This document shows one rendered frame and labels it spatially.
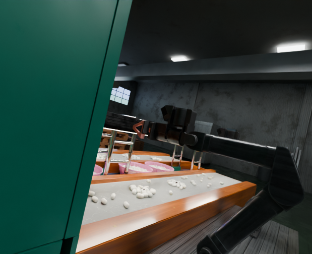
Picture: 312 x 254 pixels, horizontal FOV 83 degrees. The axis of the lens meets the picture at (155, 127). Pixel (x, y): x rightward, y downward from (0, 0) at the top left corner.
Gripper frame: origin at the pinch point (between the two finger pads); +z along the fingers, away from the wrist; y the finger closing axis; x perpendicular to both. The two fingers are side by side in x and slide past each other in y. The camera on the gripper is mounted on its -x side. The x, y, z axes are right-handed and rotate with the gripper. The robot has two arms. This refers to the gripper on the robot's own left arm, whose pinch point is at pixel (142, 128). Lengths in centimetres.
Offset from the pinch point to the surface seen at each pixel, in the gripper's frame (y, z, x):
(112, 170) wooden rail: -36, 56, 37
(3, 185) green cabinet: 46, -18, 12
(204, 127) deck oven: -638, 261, -51
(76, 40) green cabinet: 40.4, -18.8, -12.8
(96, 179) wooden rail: -1.3, 25.5, 30.6
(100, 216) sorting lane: 12.6, -0.9, 33.3
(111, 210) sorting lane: 6.8, 0.9, 33.2
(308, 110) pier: -821, -56, -195
